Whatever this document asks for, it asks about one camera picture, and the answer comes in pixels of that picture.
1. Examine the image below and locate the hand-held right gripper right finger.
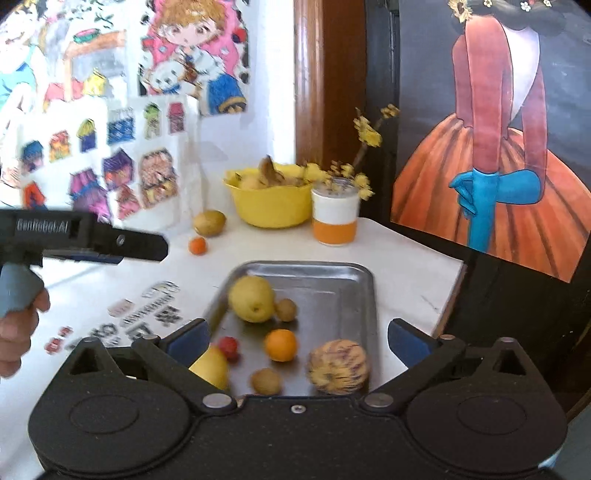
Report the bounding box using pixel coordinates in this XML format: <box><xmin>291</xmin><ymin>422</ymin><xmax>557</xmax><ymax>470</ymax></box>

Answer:
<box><xmin>359</xmin><ymin>318</ymin><xmax>539</xmax><ymax>414</ymax></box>

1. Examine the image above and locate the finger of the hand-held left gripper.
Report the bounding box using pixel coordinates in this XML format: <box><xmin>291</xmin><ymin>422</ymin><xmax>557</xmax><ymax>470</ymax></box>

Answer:
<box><xmin>43</xmin><ymin>227</ymin><xmax>170</xmax><ymax>267</ymax></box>

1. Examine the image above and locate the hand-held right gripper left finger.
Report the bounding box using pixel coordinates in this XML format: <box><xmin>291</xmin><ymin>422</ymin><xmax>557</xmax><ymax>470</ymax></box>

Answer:
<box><xmin>65</xmin><ymin>318</ymin><xmax>234</xmax><ymax>414</ymax></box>

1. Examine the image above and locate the yellow lemon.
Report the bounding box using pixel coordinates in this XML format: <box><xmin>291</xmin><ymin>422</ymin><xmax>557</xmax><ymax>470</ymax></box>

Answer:
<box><xmin>188</xmin><ymin>345</ymin><xmax>230</xmax><ymax>391</ymax></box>

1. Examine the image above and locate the red cherry tomato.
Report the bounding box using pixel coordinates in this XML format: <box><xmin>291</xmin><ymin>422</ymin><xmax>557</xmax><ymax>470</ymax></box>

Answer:
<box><xmin>218</xmin><ymin>337</ymin><xmax>241</xmax><ymax>362</ymax></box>

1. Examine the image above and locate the striped pepino melon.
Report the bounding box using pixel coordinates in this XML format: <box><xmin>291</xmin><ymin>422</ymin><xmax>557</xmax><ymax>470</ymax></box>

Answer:
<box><xmin>308</xmin><ymin>340</ymin><xmax>371</xmax><ymax>395</ymax></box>

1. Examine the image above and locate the large yellow pear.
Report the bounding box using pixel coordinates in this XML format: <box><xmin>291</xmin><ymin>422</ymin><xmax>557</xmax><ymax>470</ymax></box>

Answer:
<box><xmin>228</xmin><ymin>275</ymin><xmax>276</xmax><ymax>323</ymax></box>

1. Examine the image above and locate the metal tray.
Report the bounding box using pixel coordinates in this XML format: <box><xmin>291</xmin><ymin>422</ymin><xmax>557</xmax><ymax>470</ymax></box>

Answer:
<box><xmin>203</xmin><ymin>261</ymin><xmax>380</xmax><ymax>398</ymax></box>

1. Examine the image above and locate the person's left hand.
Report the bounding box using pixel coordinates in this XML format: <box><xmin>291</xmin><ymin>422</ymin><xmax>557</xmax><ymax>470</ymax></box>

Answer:
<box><xmin>0</xmin><ymin>286</ymin><xmax>51</xmax><ymax>380</ymax></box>

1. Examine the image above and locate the brownish yellow round fruit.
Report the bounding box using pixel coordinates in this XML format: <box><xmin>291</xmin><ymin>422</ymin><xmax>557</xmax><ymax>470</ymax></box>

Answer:
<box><xmin>193</xmin><ymin>210</ymin><xmax>227</xmax><ymax>237</ymax></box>

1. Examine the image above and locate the white printed table mat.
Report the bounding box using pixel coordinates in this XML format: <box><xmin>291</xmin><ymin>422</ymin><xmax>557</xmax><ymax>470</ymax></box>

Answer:
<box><xmin>0</xmin><ymin>215</ymin><xmax>467</xmax><ymax>398</ymax></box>

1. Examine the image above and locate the drawing of coloured houses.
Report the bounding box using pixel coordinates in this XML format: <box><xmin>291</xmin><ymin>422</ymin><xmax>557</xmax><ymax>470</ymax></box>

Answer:
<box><xmin>0</xmin><ymin>95</ymin><xmax>200</xmax><ymax>228</ymax></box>

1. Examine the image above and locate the yellow plastic bowl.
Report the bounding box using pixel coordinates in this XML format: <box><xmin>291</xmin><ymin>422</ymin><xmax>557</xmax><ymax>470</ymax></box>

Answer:
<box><xmin>223</xmin><ymin>164</ymin><xmax>314</xmax><ymax>229</ymax></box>

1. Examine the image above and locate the white and orange cup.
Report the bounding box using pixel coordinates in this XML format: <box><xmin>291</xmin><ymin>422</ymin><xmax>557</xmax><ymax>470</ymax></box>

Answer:
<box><xmin>311</xmin><ymin>178</ymin><xmax>360</xmax><ymax>246</ymax></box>

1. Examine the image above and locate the large coloured children's drawing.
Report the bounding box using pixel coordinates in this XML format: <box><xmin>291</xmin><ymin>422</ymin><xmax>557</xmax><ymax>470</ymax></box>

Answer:
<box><xmin>0</xmin><ymin>0</ymin><xmax>148</xmax><ymax>121</ymax></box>

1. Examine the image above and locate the drawing of girl with dog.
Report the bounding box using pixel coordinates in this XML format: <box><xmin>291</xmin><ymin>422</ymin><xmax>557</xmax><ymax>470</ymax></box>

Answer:
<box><xmin>139</xmin><ymin>0</ymin><xmax>253</xmax><ymax>117</ymax></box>

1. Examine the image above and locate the yellow flower branch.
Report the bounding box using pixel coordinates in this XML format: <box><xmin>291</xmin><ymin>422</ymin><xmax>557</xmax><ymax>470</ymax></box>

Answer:
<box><xmin>323</xmin><ymin>105</ymin><xmax>400</xmax><ymax>202</ymax></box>

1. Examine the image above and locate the wall poster orange dress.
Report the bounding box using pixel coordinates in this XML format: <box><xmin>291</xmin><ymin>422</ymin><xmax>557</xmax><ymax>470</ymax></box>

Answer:
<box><xmin>390</xmin><ymin>0</ymin><xmax>591</xmax><ymax>282</ymax></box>

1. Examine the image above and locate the wooden door frame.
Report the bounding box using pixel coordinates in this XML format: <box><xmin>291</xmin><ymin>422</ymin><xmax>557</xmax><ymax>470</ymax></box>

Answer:
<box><xmin>294</xmin><ymin>0</ymin><xmax>370</xmax><ymax>185</ymax></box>

